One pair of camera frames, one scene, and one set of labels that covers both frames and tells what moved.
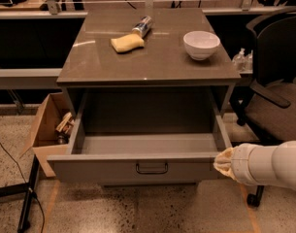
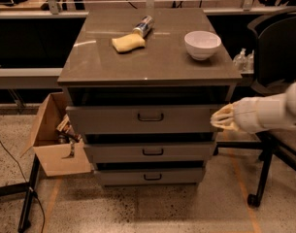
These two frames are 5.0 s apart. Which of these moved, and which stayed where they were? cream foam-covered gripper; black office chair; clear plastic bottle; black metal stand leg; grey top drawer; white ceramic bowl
Moved: grey top drawer; cream foam-covered gripper
Stayed: clear plastic bottle; black office chair; white ceramic bowl; black metal stand leg
